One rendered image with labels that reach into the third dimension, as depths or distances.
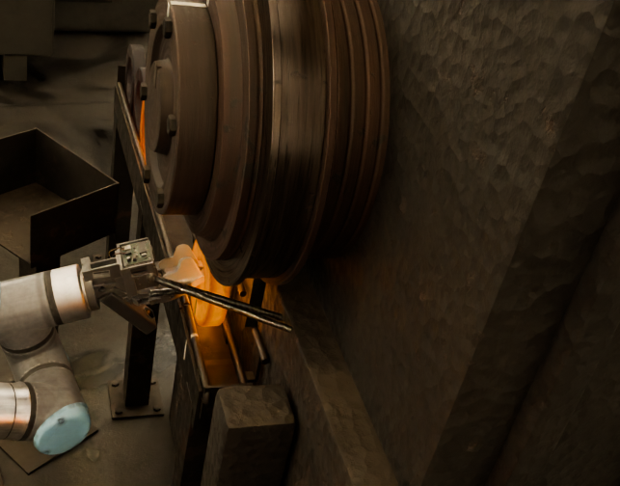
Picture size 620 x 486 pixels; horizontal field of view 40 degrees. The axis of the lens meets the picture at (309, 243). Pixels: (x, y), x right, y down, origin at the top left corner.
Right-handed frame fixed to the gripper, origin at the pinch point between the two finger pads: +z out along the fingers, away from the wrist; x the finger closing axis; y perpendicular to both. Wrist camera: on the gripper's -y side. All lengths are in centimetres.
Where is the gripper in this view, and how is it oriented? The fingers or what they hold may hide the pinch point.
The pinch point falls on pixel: (209, 271)
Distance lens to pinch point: 142.5
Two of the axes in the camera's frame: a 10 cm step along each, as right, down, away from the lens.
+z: 9.6, -2.3, 1.7
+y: -0.8, -7.8, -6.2
